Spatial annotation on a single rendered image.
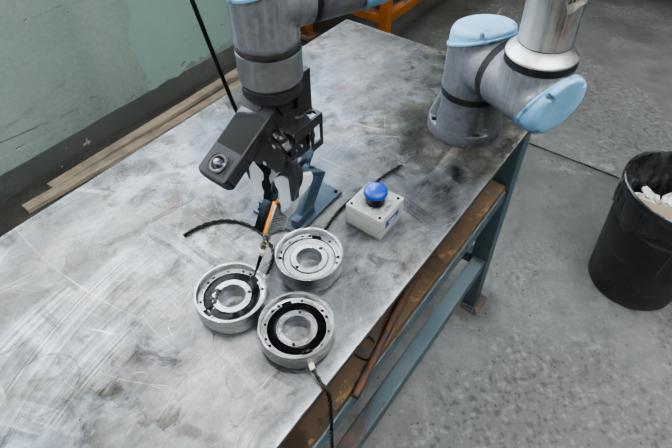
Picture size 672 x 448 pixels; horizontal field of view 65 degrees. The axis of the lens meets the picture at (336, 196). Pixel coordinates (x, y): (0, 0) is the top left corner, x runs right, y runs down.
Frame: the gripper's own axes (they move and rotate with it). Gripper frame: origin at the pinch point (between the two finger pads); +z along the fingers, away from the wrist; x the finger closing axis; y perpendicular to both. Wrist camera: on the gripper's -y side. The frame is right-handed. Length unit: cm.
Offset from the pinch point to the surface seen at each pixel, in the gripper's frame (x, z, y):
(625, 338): -60, 94, 84
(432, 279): -14, 38, 29
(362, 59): 25, 13, 61
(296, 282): -5.5, 9.8, -3.2
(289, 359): -12.7, 9.2, -13.5
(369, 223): -7.7, 10.3, 13.2
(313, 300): -9.4, 10.0, -4.1
